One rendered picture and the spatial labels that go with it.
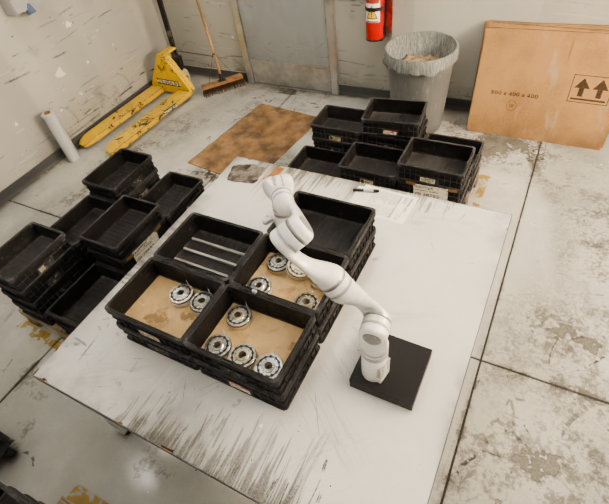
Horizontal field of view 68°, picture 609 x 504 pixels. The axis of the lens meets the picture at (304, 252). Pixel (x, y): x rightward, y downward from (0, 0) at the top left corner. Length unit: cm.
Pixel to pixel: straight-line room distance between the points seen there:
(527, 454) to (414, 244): 110
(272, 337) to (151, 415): 54
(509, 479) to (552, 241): 157
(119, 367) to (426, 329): 126
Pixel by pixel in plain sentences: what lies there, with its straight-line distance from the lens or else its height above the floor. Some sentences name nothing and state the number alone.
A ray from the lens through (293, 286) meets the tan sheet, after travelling 186.
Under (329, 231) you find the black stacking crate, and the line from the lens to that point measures 206.
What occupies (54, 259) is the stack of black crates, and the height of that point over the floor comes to 50.
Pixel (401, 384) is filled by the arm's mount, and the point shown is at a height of 75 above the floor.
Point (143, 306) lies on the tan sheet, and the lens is 201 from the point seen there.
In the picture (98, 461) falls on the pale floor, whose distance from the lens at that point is 275.
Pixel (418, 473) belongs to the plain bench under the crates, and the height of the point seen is 70.
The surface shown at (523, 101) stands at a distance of 412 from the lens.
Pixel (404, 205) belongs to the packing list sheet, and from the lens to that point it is 236.
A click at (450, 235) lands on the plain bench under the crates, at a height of 70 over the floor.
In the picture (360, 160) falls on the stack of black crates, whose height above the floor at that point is 38.
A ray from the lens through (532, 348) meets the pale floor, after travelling 277.
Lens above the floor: 227
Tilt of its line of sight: 47 degrees down
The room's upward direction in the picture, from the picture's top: 10 degrees counter-clockwise
